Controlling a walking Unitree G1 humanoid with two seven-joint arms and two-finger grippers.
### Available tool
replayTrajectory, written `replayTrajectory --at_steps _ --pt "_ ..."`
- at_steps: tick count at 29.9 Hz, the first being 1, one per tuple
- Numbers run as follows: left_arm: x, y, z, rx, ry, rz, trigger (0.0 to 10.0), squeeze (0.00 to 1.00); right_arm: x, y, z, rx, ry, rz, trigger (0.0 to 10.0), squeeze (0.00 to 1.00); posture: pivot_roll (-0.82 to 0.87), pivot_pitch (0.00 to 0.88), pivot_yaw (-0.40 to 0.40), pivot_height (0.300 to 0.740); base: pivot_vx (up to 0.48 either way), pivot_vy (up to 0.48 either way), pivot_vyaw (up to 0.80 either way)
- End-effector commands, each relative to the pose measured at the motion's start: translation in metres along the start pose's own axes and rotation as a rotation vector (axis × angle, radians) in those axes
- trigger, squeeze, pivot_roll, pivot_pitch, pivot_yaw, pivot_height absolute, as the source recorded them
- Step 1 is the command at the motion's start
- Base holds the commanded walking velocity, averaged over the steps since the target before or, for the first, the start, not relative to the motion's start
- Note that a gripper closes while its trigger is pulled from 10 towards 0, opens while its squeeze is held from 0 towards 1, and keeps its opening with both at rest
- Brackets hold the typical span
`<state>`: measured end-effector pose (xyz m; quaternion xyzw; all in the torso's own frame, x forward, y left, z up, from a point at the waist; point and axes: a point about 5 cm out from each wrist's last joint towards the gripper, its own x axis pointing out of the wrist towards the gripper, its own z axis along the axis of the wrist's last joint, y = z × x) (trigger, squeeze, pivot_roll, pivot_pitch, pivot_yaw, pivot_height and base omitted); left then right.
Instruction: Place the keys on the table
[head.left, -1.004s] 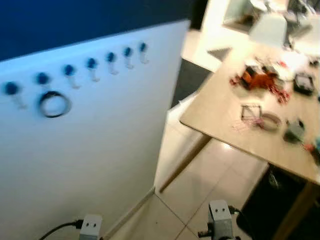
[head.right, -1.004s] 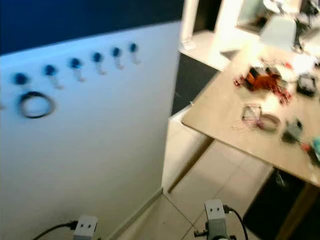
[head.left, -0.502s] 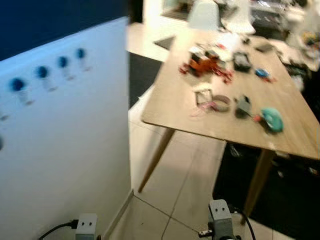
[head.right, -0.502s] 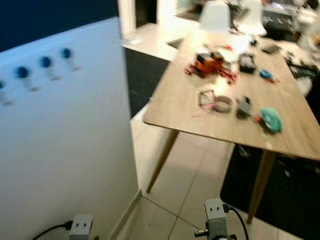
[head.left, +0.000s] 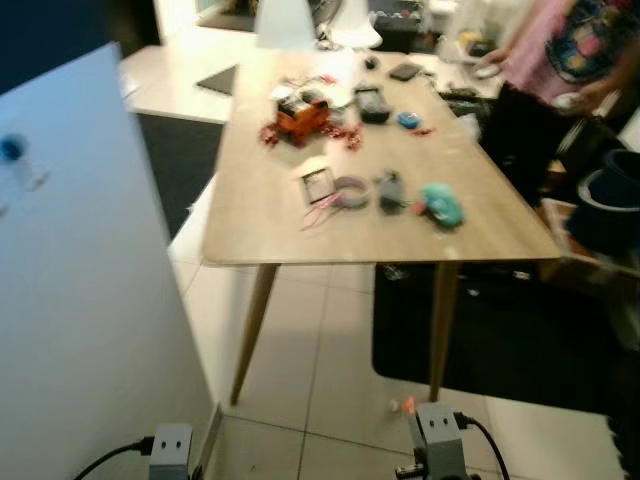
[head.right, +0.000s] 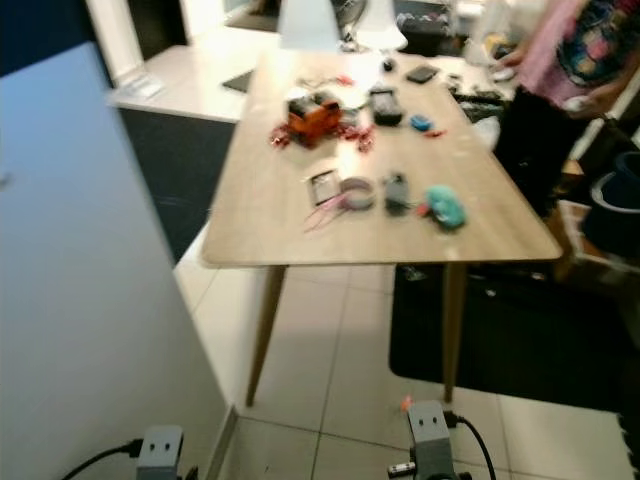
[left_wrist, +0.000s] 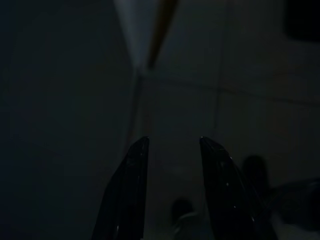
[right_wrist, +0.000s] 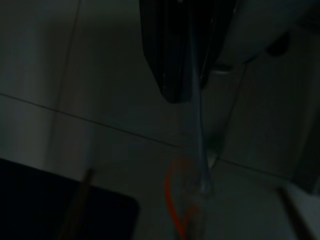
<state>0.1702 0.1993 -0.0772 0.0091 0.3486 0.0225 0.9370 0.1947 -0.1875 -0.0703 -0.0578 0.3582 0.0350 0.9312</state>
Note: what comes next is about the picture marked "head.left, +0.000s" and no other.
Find grey key fob gadget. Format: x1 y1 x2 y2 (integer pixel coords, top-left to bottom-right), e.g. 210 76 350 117
375 171 408 215

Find pink string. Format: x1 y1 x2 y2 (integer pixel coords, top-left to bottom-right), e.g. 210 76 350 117
300 198 351 232

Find dark grey rug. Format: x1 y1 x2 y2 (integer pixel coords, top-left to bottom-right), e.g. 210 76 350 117
135 111 234 242

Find black floor mat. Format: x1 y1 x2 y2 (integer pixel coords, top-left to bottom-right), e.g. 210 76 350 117
371 262 640 417

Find small black framed mirror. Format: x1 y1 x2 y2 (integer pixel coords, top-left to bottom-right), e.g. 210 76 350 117
300 167 339 208

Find keys with orange tag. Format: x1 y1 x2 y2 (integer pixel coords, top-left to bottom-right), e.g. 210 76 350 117
388 395 418 416

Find dark blue bucket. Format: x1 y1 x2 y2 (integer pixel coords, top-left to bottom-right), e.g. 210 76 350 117
577 149 640 257

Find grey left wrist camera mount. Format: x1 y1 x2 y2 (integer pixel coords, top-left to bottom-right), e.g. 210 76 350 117
148 424 194 480

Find person's right hand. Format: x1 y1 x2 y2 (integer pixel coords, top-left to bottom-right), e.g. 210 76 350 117
485 49 517 74

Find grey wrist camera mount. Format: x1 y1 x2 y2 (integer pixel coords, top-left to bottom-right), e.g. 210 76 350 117
413 402 466 480
148 424 194 480

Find black smartphone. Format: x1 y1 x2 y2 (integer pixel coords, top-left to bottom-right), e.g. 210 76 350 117
389 63 423 83

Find white tape roll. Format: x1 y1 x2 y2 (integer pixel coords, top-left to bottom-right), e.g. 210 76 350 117
333 176 372 210

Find person's left hand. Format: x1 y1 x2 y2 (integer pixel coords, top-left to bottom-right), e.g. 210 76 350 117
570 82 614 110

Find teal plush keychain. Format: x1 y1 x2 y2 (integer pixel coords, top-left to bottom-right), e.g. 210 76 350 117
417 183 467 230

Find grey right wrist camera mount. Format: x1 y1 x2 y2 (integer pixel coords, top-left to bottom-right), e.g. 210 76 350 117
413 402 466 480

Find person in pink shirt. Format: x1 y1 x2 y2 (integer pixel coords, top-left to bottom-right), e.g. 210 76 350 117
478 0 640 216

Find small orange black device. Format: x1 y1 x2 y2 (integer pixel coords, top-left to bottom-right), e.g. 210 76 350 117
302 91 335 130

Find large orange black device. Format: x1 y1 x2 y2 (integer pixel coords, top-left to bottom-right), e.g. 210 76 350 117
275 99 319 142

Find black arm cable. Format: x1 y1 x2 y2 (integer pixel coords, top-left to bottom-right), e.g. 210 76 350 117
72 437 156 480
455 412 513 480

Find light wooden table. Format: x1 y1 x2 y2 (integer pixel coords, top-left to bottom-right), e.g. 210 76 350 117
202 50 562 407

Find white shell chair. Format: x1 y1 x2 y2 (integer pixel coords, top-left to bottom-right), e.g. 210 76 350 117
254 0 317 51
328 0 385 50

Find grey partition panel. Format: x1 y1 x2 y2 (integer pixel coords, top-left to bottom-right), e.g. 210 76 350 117
0 41 217 480

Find red small connector pieces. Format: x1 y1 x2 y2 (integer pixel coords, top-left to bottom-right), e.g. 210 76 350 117
258 122 286 150
328 122 363 152

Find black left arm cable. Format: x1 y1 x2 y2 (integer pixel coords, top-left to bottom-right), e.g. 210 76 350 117
72 437 156 480

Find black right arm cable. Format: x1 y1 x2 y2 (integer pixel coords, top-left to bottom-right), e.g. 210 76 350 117
455 412 513 480

